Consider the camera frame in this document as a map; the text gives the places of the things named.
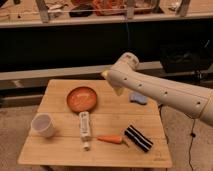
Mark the black power cable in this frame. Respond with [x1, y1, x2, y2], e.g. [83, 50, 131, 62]
[187, 118, 198, 171]

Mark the orange carrot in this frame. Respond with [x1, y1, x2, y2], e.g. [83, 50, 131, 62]
[97, 135, 128, 146]

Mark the white plastic cup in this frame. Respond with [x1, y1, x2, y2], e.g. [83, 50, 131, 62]
[31, 114, 55, 138]

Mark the orange object on shelf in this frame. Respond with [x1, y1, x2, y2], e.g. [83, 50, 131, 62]
[92, 0, 156, 16]

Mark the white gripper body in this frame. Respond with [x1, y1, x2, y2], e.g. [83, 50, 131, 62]
[107, 71, 124, 96]

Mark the black white striped cloth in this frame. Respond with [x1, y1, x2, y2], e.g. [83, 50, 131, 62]
[124, 125, 153, 152]

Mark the wooden table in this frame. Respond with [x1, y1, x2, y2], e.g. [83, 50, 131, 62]
[18, 79, 172, 168]

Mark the blue sponge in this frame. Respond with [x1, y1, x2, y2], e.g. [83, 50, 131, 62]
[129, 92, 147, 105]

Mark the hanging black cable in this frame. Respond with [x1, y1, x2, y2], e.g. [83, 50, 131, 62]
[123, 16, 133, 54]

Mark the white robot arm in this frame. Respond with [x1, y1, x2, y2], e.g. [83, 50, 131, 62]
[101, 52, 213, 127]

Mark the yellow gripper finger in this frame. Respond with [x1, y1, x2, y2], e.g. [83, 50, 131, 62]
[101, 70, 110, 79]

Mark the white toothpaste tube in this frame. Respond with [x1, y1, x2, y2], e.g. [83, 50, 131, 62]
[79, 111, 91, 151]

